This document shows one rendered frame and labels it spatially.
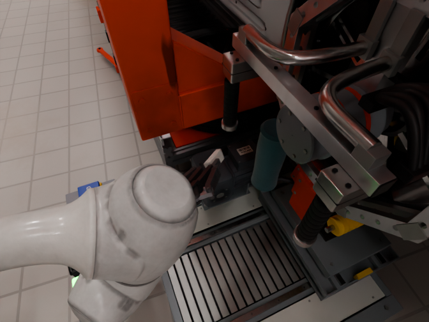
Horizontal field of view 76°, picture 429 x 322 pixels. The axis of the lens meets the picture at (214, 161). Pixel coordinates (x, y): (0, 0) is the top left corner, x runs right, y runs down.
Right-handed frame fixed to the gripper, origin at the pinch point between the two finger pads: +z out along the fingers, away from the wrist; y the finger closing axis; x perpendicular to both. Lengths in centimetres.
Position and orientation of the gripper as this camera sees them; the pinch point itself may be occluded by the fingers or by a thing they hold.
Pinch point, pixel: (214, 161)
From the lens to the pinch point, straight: 67.9
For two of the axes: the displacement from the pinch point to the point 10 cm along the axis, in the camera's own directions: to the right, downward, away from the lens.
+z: 4.4, -5.4, 7.2
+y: 8.3, -0.6, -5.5
